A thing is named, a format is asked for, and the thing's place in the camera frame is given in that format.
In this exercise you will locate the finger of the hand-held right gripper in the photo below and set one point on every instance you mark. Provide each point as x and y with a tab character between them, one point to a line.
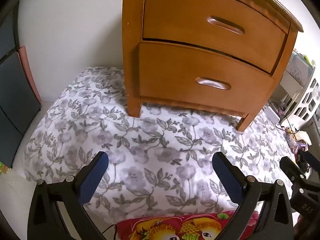
291	168
313	161

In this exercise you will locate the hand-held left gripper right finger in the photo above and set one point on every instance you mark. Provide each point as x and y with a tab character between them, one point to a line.
228	177

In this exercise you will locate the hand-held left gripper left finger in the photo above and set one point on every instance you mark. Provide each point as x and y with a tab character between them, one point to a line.
93	177

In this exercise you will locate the deep wooden drawer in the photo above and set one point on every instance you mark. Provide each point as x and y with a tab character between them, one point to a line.
175	72

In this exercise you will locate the pile of colourful clutter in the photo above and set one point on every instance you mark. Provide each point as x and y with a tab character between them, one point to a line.
297	141

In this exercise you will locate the white power adapter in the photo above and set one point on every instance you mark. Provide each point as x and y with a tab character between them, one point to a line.
272	115

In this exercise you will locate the grey floral blanket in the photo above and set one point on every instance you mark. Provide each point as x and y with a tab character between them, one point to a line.
140	142

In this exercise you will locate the red printed blanket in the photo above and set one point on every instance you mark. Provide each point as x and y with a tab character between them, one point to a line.
175	226

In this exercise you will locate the white shelf rack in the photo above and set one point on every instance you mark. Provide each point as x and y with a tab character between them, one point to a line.
295	77

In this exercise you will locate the green packet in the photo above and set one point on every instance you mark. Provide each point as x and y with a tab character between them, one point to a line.
2	168

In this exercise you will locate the dark cabinet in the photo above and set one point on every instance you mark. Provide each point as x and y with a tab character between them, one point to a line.
13	95

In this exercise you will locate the wooden nightstand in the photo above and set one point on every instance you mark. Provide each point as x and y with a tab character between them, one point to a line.
132	55

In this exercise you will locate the shallow wooden drawer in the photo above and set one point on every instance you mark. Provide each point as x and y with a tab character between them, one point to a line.
190	7

